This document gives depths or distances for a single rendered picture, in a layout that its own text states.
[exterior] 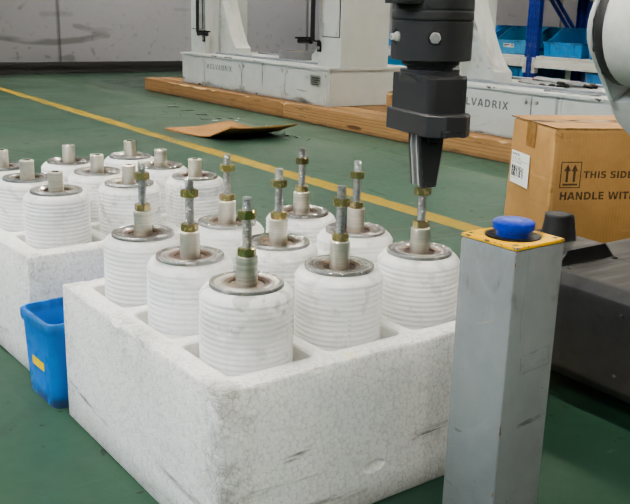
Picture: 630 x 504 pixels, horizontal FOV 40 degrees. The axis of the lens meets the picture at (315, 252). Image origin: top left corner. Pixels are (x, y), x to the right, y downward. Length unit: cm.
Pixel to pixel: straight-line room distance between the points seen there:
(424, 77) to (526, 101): 239
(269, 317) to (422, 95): 29
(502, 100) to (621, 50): 233
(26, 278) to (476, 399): 68
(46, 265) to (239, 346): 49
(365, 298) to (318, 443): 16
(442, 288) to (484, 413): 18
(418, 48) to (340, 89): 337
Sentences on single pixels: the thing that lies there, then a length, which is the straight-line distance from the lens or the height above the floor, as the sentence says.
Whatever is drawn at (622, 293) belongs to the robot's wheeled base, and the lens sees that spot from 116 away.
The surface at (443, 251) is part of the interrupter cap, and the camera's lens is 101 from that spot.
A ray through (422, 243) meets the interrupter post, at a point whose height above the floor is 26.
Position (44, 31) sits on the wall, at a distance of 741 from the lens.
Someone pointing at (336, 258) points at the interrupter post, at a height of 26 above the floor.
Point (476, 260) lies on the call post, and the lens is 84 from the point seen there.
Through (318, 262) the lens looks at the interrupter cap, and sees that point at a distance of 95.
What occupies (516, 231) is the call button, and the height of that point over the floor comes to 32.
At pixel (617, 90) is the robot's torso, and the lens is 119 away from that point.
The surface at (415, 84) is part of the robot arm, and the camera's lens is 96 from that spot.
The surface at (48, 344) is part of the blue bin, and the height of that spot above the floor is 9.
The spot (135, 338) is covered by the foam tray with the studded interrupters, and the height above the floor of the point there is 18.
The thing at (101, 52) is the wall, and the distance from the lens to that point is 757.
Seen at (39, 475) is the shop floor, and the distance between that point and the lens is 107.
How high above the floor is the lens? 51
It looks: 15 degrees down
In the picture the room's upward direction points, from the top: 2 degrees clockwise
